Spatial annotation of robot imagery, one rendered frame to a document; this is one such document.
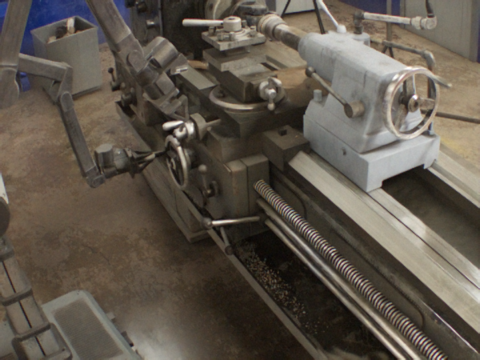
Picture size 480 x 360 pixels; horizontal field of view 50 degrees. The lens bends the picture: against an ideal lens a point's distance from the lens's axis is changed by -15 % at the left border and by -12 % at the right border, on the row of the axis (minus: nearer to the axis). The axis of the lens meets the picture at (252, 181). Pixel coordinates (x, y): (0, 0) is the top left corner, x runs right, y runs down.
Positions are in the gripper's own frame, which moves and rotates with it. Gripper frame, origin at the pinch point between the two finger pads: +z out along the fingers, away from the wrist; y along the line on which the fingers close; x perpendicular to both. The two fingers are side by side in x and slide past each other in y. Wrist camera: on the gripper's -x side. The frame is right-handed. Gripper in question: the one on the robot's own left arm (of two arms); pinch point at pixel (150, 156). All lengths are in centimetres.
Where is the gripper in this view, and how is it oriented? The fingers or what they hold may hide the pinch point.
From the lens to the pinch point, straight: 215.0
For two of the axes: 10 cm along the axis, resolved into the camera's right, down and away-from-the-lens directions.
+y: 0.2, 8.2, 5.7
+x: 4.8, 4.9, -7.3
